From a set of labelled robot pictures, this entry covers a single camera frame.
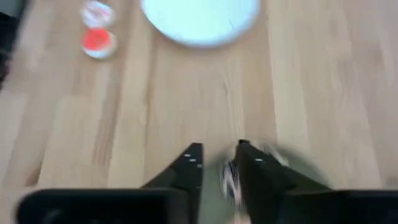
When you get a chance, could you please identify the white round plate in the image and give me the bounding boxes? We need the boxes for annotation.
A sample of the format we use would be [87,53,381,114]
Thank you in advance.
[140,0,261,48]

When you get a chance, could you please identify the chocolate donut with white drizzle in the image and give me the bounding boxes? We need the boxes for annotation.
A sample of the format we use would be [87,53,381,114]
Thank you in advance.
[219,141,290,224]

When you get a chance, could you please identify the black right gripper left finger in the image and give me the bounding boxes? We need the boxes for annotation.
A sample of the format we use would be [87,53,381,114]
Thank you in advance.
[17,142,205,224]

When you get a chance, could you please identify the white donut with red sprinkles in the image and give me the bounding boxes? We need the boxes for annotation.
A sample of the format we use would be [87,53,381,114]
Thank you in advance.
[80,27,119,60]

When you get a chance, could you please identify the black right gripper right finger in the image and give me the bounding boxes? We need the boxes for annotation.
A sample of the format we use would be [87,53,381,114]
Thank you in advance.
[234,139,398,224]

